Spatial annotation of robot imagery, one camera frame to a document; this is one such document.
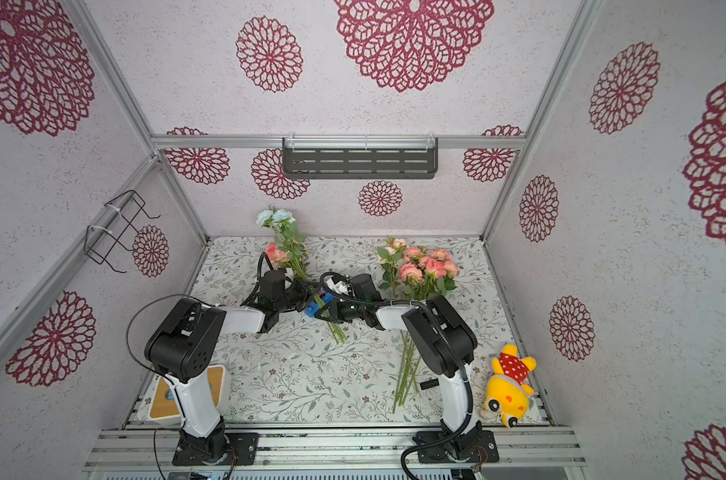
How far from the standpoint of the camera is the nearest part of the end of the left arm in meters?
0.77

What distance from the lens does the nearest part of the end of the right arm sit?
765 mm

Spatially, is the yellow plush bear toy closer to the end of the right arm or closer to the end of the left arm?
the end of the right arm
